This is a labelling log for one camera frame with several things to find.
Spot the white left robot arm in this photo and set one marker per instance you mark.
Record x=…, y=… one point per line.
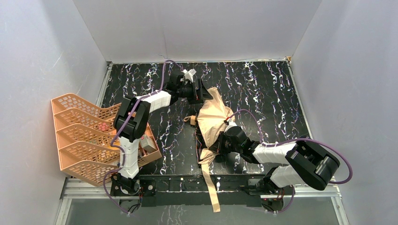
x=132, y=117

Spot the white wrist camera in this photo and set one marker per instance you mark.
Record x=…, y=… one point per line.
x=188, y=75
x=229, y=123

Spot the grey box in organizer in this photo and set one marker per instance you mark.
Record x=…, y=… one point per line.
x=148, y=144

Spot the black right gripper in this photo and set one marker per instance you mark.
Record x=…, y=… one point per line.
x=218, y=148

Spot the beige and black folding umbrella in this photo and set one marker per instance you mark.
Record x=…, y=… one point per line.
x=210, y=121

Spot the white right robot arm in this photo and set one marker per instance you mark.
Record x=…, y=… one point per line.
x=300, y=162

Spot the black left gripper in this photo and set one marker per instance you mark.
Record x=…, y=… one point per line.
x=196, y=92

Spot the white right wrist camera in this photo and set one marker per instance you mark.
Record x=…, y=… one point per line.
x=229, y=123

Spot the aluminium frame rail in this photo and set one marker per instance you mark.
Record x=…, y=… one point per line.
x=77, y=189

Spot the orange plastic file organizer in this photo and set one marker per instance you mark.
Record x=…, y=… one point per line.
x=87, y=143

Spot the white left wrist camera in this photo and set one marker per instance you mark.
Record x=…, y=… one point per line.
x=188, y=75

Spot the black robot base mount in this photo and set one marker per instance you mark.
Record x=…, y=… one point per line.
x=162, y=190

